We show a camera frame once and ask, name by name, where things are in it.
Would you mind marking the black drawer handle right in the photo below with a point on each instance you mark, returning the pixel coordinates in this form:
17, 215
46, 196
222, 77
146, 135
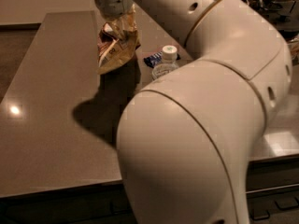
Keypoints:
258, 215

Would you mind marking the silver drawer rail handle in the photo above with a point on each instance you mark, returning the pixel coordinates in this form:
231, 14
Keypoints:
274, 189

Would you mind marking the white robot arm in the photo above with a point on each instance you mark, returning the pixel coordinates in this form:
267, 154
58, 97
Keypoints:
184, 140

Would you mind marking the brown chip bag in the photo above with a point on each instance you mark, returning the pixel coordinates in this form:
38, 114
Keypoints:
117, 41

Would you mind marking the clear plastic water bottle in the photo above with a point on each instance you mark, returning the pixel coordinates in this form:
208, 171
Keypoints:
167, 64

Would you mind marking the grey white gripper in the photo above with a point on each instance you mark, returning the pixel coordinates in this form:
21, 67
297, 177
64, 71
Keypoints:
111, 2

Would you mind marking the blue rxbar blueberry bar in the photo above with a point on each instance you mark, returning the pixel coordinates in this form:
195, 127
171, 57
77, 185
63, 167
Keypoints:
157, 58

